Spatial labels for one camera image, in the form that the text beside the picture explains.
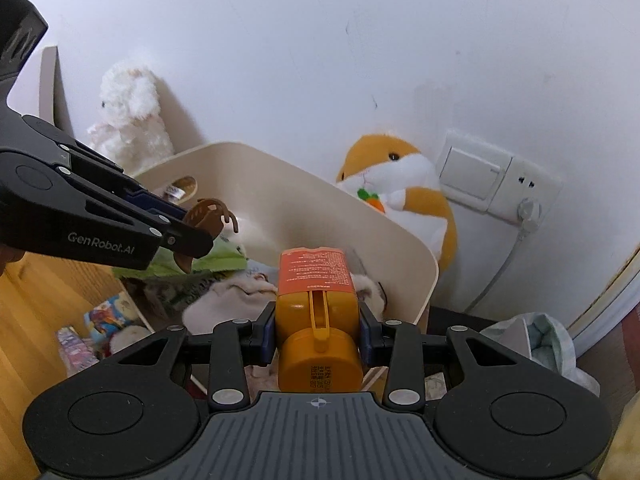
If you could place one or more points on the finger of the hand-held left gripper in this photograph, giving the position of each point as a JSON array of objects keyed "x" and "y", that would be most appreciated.
[
  {"x": 145, "y": 199},
  {"x": 187, "y": 240}
]

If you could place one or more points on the long dark printed box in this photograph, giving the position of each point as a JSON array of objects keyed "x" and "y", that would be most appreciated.
[{"x": 77, "y": 352}]

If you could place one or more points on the beige plush bear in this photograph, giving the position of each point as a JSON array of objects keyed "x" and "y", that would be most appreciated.
[{"x": 230, "y": 300}]

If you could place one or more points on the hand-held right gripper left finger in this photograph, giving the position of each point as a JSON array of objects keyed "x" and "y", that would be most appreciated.
[{"x": 267, "y": 340}]

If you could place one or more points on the orange bottle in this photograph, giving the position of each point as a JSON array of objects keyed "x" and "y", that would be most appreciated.
[{"x": 317, "y": 310}]

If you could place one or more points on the white pompom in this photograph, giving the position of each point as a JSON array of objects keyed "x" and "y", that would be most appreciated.
[{"x": 127, "y": 337}]

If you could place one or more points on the white plush lamb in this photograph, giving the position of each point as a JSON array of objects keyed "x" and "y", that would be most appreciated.
[{"x": 132, "y": 115}]

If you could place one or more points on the pale green snack bag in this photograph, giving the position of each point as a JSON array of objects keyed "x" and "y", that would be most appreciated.
[{"x": 220, "y": 257}]

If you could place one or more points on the white wall switch socket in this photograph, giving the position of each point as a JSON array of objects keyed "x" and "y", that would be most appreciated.
[{"x": 480, "y": 175}]

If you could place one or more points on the pale grey headboard panel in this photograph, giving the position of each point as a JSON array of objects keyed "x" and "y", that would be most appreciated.
[{"x": 55, "y": 90}]

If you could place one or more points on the orange white plush hamster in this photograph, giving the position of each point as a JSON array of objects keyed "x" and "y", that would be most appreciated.
[{"x": 400, "y": 180}]

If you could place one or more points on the pale blue bedding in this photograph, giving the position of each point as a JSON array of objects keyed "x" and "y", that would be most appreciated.
[{"x": 545, "y": 340}]

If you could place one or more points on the beige storage bin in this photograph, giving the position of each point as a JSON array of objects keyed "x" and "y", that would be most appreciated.
[{"x": 300, "y": 200}]

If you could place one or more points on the brown hair claw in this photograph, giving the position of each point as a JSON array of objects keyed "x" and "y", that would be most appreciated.
[{"x": 202, "y": 212}]

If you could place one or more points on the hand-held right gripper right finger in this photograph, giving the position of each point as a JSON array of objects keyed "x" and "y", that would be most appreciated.
[{"x": 367, "y": 340}]

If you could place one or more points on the small blue printed packet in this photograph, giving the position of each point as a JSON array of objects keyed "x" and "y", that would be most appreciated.
[{"x": 107, "y": 317}]

